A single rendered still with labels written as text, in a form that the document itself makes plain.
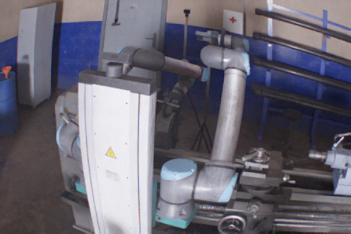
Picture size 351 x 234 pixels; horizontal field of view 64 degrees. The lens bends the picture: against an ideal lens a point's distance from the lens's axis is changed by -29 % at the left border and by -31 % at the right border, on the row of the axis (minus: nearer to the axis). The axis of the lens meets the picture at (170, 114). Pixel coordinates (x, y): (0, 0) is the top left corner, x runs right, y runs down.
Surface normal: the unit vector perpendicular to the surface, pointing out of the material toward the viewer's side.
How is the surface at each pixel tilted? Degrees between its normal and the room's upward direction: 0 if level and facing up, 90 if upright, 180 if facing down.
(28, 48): 90
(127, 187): 90
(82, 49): 90
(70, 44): 90
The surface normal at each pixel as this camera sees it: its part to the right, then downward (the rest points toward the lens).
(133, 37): -0.30, 0.36
